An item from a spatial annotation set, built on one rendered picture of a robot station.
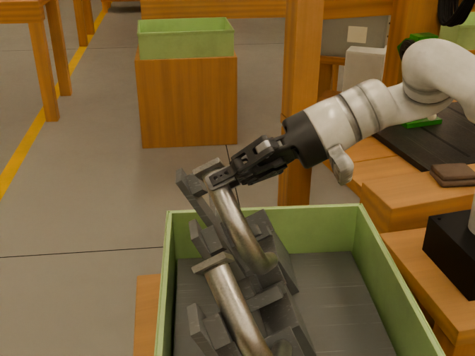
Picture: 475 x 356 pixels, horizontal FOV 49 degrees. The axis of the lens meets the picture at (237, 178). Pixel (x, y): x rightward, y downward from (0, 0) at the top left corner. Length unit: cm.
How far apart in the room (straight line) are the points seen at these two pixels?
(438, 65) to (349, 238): 57
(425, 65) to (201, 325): 42
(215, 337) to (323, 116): 31
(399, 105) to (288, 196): 118
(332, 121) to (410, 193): 68
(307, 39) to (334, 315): 94
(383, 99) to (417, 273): 54
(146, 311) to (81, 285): 140
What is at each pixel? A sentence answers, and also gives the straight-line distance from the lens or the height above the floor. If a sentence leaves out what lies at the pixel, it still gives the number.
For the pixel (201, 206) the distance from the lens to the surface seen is 89.
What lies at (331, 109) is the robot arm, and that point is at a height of 129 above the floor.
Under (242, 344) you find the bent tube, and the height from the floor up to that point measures 111.
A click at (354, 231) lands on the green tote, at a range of 117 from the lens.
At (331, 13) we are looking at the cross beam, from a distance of 181.
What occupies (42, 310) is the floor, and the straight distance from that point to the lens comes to 243.
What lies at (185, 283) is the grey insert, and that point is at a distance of 109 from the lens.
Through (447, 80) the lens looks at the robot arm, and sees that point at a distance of 70.
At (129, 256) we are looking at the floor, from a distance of 262.
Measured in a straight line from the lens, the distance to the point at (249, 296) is 81.
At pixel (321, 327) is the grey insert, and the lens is 100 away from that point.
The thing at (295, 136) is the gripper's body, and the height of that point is 126.
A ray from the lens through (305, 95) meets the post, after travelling 174.
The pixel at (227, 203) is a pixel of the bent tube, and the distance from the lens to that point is 70.
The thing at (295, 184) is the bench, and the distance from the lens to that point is 186.
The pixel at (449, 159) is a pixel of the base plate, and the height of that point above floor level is 90.
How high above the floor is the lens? 154
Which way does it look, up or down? 28 degrees down
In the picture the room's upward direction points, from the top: straight up
